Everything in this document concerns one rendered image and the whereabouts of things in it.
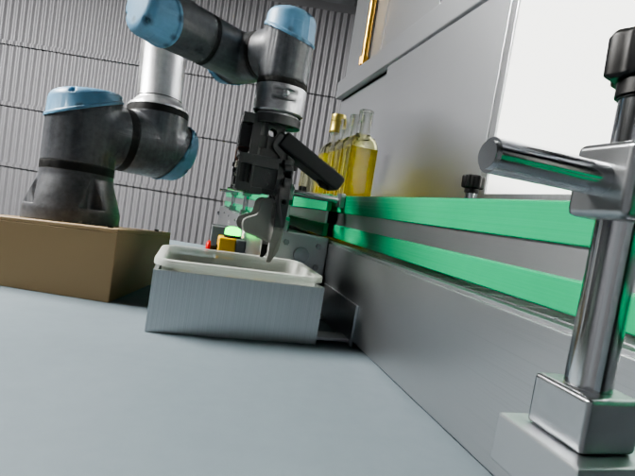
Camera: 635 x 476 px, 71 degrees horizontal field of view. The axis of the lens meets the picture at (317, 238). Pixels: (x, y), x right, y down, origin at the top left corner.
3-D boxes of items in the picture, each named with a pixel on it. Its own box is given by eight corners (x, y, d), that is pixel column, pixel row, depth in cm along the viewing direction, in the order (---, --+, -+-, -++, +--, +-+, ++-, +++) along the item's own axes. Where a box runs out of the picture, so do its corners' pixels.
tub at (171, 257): (317, 341, 60) (328, 279, 60) (143, 328, 54) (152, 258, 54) (291, 309, 77) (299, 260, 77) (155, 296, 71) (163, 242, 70)
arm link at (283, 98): (300, 99, 71) (313, 88, 63) (295, 128, 71) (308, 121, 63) (252, 89, 69) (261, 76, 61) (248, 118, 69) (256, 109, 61)
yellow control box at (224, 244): (242, 268, 116) (246, 240, 116) (213, 264, 114) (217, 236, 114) (239, 264, 123) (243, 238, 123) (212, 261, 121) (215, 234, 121)
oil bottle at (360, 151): (363, 244, 88) (381, 136, 87) (336, 240, 86) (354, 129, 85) (353, 241, 93) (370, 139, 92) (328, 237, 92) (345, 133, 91)
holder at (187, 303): (352, 347, 62) (362, 292, 62) (144, 331, 54) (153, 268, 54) (319, 314, 78) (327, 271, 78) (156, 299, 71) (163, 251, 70)
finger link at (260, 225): (235, 258, 64) (243, 195, 65) (275, 263, 66) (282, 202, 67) (238, 256, 61) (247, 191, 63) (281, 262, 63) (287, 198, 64)
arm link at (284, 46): (288, 29, 71) (330, 21, 66) (278, 97, 72) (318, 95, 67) (252, 7, 65) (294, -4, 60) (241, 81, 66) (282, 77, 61)
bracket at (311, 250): (323, 277, 79) (330, 238, 79) (271, 271, 77) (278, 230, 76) (318, 274, 83) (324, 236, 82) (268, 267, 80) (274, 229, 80)
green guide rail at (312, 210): (326, 236, 83) (334, 195, 83) (321, 236, 83) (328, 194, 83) (239, 207, 251) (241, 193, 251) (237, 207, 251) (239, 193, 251)
